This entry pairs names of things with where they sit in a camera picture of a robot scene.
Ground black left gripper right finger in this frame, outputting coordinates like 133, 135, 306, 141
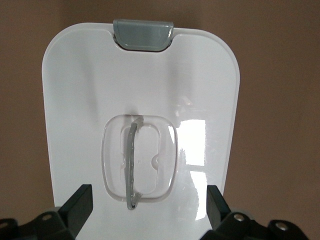
202, 184, 307, 240

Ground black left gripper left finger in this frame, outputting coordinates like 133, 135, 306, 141
0, 184, 94, 240

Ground white box lid grey clips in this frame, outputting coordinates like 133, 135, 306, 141
41, 19, 242, 240

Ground brown table mat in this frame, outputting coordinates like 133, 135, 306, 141
0, 0, 320, 240

